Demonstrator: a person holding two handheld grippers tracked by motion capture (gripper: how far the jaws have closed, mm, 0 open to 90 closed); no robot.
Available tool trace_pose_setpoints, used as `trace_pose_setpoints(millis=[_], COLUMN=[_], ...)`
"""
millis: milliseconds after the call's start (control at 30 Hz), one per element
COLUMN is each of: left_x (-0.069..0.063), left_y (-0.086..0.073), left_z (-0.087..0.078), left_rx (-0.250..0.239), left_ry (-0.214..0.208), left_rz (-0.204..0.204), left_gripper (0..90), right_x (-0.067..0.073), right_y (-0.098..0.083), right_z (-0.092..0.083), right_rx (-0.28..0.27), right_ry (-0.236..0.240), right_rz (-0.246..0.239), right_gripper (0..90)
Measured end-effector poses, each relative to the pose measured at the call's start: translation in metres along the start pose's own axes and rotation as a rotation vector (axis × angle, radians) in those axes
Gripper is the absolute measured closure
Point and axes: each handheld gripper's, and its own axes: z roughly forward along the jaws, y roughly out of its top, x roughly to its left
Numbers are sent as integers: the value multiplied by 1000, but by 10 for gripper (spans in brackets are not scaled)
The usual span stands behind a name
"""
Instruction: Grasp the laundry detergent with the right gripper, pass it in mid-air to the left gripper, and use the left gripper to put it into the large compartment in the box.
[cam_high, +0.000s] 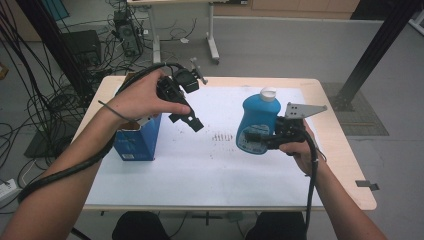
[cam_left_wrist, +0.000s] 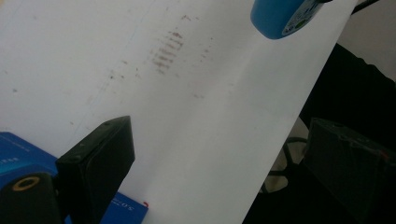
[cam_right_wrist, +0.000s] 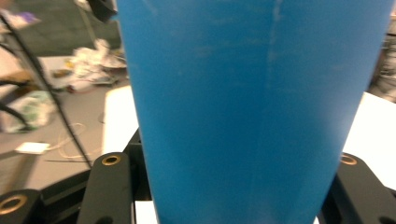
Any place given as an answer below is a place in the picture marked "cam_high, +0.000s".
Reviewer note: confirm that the white power strip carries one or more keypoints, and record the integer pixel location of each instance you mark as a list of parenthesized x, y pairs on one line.
[(6, 190)]

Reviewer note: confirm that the blue cardboard box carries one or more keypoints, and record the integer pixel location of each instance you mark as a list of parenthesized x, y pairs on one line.
[(140, 140)]

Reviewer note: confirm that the person's leg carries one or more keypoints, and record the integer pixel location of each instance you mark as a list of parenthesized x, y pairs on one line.
[(140, 228), (276, 228)]

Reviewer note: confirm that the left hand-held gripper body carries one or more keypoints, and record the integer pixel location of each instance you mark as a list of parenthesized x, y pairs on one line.
[(173, 88)]

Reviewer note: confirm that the white desk frame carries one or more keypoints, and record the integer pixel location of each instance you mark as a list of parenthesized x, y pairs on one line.
[(156, 36)]

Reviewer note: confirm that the teal panel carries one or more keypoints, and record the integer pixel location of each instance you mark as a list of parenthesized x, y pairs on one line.
[(55, 8)]

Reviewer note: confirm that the black metal stand pole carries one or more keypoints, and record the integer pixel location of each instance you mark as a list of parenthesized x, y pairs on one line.
[(383, 36), (50, 33)]

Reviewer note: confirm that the person's right hand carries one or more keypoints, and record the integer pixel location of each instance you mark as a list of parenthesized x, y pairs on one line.
[(305, 156)]

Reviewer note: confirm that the black box on floor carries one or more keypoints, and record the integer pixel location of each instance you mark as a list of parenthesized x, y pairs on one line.
[(83, 46)]

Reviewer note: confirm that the black computer tower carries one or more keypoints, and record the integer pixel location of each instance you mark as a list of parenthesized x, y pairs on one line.
[(128, 33)]

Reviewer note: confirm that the blue bottle with white cap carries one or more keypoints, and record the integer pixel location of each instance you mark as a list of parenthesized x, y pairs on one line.
[(258, 113)]

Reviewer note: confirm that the person's left hand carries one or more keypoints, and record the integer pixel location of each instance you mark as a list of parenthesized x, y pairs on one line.
[(140, 100)]

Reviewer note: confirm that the brown cardboard piece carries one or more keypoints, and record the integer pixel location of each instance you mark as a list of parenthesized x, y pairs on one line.
[(2, 70)]

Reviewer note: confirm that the white table mat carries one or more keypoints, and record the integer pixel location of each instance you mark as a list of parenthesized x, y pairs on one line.
[(206, 173)]

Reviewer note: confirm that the black tape strip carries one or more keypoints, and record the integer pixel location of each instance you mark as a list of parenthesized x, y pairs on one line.
[(366, 185)]

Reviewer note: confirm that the wooden cabinet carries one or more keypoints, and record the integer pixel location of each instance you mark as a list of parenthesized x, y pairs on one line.
[(286, 8)]

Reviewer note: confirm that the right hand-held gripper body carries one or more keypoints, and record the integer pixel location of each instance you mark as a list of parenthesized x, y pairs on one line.
[(290, 130)]

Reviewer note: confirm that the person's left leg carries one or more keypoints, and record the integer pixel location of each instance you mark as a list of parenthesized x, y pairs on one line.
[(140, 228)]

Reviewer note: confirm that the person's right leg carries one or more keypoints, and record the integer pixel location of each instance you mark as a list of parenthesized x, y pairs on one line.
[(276, 228)]

